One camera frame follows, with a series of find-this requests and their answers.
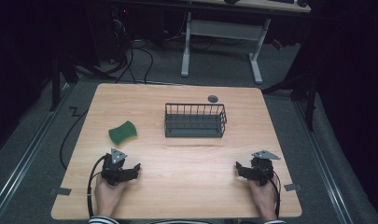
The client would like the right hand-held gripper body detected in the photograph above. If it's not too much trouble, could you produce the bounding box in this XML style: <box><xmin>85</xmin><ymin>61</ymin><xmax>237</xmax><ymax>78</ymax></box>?
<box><xmin>250</xmin><ymin>149</ymin><xmax>282</xmax><ymax>188</ymax></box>

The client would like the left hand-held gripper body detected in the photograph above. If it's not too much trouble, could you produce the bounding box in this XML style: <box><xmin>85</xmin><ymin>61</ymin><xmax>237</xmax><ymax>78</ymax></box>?
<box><xmin>100</xmin><ymin>147</ymin><xmax>129</xmax><ymax>187</ymax></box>

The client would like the green sponge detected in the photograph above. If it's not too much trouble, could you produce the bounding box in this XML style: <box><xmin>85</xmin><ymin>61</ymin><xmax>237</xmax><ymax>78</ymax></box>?
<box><xmin>107</xmin><ymin>120</ymin><xmax>138</xmax><ymax>147</ymax></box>

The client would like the dark grey wire basket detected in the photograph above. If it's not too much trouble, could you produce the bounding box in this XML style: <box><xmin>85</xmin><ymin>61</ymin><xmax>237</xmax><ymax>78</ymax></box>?
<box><xmin>163</xmin><ymin>103</ymin><xmax>228</xmax><ymax>139</ymax></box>

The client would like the person's left hand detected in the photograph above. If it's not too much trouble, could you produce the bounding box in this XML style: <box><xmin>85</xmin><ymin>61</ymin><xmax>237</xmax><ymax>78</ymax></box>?
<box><xmin>94</xmin><ymin>175</ymin><xmax>127</xmax><ymax>218</ymax></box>

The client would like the person's right hand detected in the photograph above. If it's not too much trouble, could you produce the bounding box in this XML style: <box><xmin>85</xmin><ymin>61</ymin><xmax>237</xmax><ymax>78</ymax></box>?
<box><xmin>247</xmin><ymin>175</ymin><xmax>280</xmax><ymax>222</ymax></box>

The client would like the black metal stand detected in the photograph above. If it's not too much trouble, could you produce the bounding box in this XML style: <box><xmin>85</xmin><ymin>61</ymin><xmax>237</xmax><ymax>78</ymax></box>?
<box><xmin>260</xmin><ymin>69</ymin><xmax>320</xmax><ymax>133</ymax></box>
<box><xmin>49</xmin><ymin>54</ymin><xmax>80</xmax><ymax>113</ymax></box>

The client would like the black computer tower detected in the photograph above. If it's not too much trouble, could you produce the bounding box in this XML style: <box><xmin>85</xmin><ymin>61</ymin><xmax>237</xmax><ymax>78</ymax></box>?
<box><xmin>109</xmin><ymin>5</ymin><xmax>133</xmax><ymax>64</ymax></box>

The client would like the white-framed wooden desk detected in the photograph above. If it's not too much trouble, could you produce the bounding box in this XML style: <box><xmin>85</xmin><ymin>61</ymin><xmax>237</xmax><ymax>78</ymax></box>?
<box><xmin>179</xmin><ymin>0</ymin><xmax>312</xmax><ymax>86</ymax></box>

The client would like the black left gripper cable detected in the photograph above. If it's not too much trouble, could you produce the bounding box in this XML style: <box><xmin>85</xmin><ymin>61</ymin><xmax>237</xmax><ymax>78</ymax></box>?
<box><xmin>86</xmin><ymin>155</ymin><xmax>107</xmax><ymax>218</ymax></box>

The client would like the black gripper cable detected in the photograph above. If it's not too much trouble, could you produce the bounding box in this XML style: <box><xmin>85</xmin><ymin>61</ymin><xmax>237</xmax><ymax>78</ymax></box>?
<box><xmin>86</xmin><ymin>155</ymin><xmax>107</xmax><ymax>218</ymax></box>
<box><xmin>260</xmin><ymin>169</ymin><xmax>283</xmax><ymax>218</ymax></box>

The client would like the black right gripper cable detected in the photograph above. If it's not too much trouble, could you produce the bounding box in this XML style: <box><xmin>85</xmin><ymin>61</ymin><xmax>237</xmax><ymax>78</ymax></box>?
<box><xmin>260</xmin><ymin>169</ymin><xmax>283</xmax><ymax>218</ymax></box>

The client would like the black floor cable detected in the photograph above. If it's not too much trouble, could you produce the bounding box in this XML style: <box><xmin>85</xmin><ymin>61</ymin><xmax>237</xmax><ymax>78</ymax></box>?
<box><xmin>59</xmin><ymin>105</ymin><xmax>90</xmax><ymax>171</ymax></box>

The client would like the metal floor rail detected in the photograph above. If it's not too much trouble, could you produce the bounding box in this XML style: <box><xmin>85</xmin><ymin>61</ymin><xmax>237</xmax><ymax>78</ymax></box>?
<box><xmin>0</xmin><ymin>83</ymin><xmax>75</xmax><ymax>220</ymax></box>
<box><xmin>293</xmin><ymin>101</ymin><xmax>356</xmax><ymax>224</ymax></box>

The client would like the bundle of black cables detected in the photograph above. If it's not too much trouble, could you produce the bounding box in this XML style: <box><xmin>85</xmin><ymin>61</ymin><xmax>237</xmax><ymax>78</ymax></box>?
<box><xmin>113</xmin><ymin>18</ymin><xmax>155</xmax><ymax>85</ymax></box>

